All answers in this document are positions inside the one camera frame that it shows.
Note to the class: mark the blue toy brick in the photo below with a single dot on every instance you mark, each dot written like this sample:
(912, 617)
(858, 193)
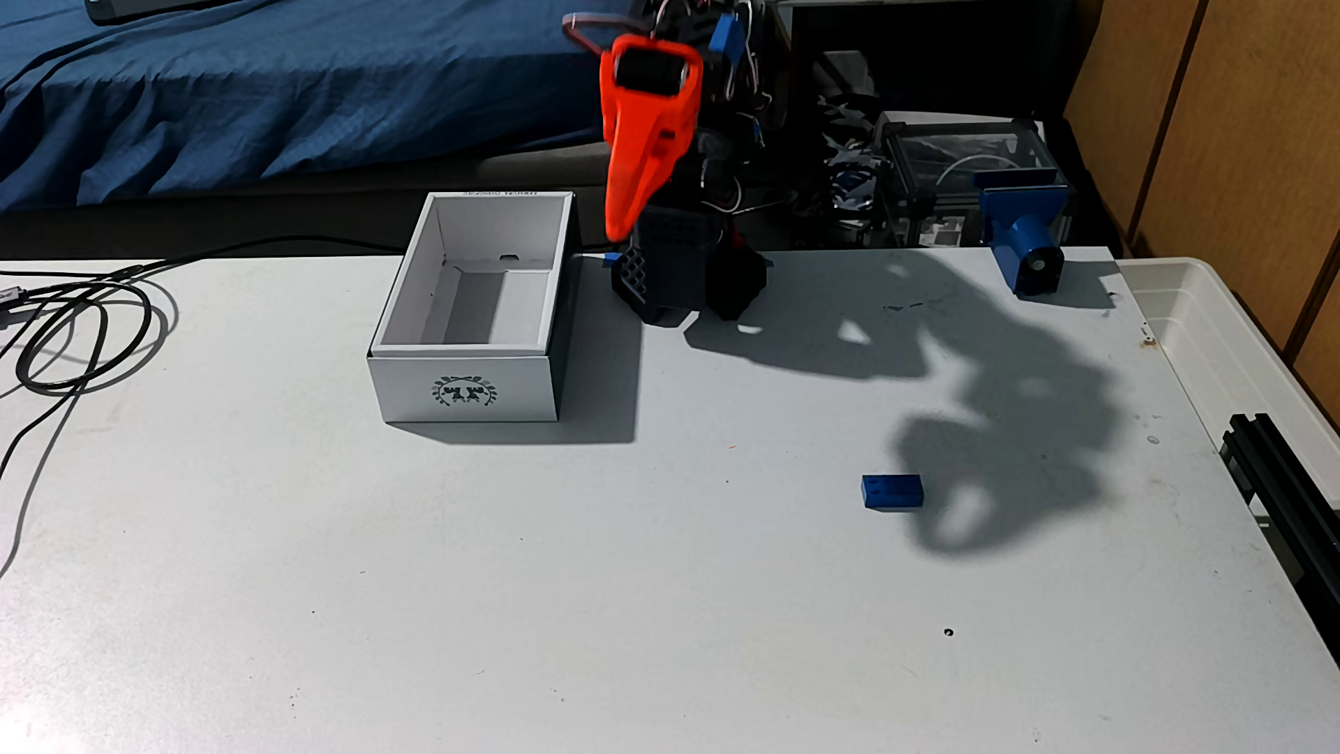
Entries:
(892, 492)

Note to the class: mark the white cardboard box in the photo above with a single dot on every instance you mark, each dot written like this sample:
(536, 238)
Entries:
(461, 393)

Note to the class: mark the blue bed sheet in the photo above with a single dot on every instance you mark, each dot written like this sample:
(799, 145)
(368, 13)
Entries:
(157, 105)

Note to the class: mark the white plastic bin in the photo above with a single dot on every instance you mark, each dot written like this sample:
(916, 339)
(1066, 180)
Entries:
(1204, 335)

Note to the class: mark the wooden cabinet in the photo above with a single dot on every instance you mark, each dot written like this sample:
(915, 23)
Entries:
(1235, 126)

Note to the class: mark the black aluminium extrusion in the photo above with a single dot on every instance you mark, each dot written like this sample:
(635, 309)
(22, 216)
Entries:
(1282, 492)

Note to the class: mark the clear box with black frame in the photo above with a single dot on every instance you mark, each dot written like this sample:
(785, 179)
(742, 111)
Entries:
(1005, 147)

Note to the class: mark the blue printed clamp mount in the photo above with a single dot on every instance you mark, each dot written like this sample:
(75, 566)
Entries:
(1021, 236)

